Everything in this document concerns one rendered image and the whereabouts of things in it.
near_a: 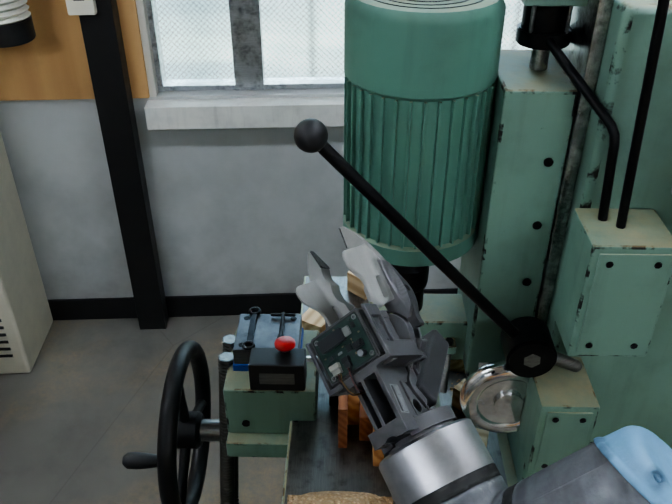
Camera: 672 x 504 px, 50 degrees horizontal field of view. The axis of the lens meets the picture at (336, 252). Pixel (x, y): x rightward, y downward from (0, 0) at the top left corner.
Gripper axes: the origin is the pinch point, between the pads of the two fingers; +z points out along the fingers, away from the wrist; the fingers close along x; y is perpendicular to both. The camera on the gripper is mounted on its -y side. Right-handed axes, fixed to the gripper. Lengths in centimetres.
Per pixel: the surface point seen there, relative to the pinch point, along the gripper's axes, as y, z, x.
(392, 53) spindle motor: -2.8, 15.1, -14.9
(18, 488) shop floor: -69, 35, 157
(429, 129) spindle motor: -9.5, 9.1, -12.3
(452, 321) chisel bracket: -33.0, -4.0, 5.0
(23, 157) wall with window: -76, 129, 120
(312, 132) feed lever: 3.2, 10.4, -5.3
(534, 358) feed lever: -25.5, -15.2, -4.4
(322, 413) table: -31.8, -5.0, 29.8
